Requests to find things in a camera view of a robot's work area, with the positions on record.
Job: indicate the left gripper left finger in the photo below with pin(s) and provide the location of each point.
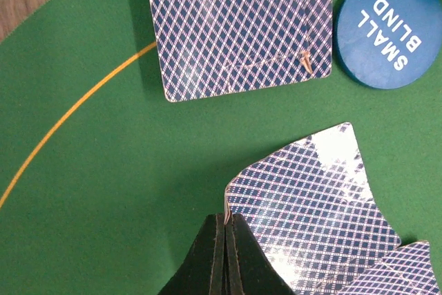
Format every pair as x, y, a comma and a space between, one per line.
202, 271

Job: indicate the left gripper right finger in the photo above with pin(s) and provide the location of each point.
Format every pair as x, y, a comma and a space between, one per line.
247, 269

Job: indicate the face-down dealt card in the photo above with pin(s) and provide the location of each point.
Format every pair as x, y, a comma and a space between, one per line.
209, 48
405, 270
310, 207

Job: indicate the blue small blind button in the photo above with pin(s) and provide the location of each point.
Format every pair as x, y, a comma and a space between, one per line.
388, 44

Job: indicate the round green poker mat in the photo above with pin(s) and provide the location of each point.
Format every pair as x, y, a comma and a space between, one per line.
107, 183

